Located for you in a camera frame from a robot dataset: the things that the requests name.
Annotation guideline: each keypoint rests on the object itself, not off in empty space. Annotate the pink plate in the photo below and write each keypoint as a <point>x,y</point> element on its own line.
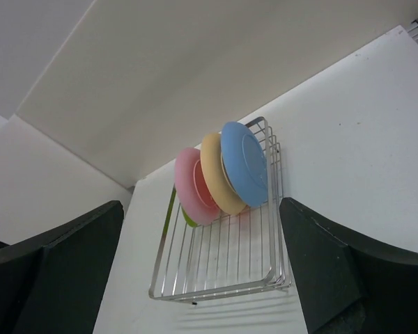
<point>191,188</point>

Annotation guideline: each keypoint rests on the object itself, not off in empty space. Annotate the green plate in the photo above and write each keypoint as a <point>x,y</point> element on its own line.
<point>188,220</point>

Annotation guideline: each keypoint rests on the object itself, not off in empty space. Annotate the beige plate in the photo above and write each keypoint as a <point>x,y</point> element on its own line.
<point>216,178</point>

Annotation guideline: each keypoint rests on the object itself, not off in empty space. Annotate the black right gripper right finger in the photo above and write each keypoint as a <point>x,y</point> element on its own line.
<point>348,282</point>

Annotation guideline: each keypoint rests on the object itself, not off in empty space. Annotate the blue plate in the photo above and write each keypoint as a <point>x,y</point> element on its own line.
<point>245,163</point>

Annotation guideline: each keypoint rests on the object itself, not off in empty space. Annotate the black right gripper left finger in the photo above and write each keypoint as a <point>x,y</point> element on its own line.
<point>54,282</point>

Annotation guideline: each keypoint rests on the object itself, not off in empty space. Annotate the wire dish rack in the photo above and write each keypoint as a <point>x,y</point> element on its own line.
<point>234,255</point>

